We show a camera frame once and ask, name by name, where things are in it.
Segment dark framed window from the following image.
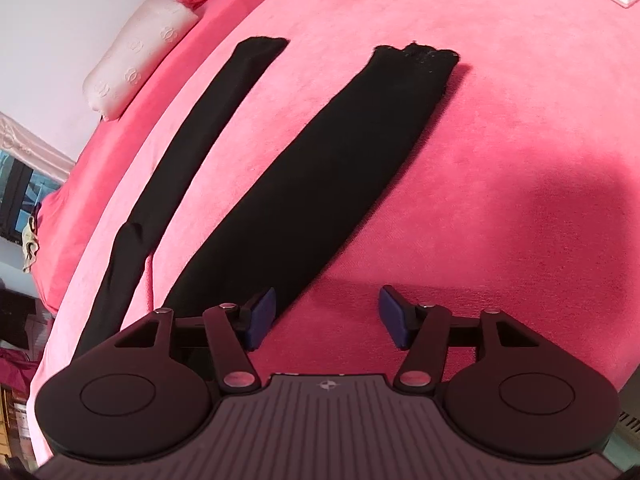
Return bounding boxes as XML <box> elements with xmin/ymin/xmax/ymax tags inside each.
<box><xmin>0</xmin><ymin>147</ymin><xmax>63</xmax><ymax>241</ymax></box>

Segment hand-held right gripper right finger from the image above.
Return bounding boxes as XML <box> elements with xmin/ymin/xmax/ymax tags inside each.
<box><xmin>378</xmin><ymin>285</ymin><xmax>543</xmax><ymax>393</ymax></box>

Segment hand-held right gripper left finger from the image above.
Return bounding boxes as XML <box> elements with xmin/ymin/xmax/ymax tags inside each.
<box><xmin>114</xmin><ymin>287</ymin><xmax>277</xmax><ymax>392</ymax></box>

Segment white embossed pillow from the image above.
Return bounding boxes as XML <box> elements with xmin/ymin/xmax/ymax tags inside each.
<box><xmin>82</xmin><ymin>0</ymin><xmax>200</xmax><ymax>122</ymax></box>

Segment beige crumpled cloth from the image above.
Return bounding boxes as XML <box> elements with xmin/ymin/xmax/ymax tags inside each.
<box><xmin>20</xmin><ymin>215</ymin><xmax>43</xmax><ymax>273</ymax></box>

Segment dark red jacket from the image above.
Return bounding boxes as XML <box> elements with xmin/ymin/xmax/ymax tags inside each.
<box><xmin>0</xmin><ymin>347</ymin><xmax>41</xmax><ymax>388</ymax></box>

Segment black hanging clothing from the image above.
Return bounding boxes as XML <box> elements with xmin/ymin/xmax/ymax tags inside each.
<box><xmin>0</xmin><ymin>285</ymin><xmax>37</xmax><ymax>351</ymax></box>

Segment pale pink curtain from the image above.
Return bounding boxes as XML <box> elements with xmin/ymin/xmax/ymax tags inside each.
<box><xmin>0</xmin><ymin>112</ymin><xmax>76</xmax><ymax>181</ymax></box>

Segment black pants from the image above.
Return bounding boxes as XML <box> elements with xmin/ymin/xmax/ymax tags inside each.
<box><xmin>74</xmin><ymin>36</ymin><xmax>460</xmax><ymax>361</ymax></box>

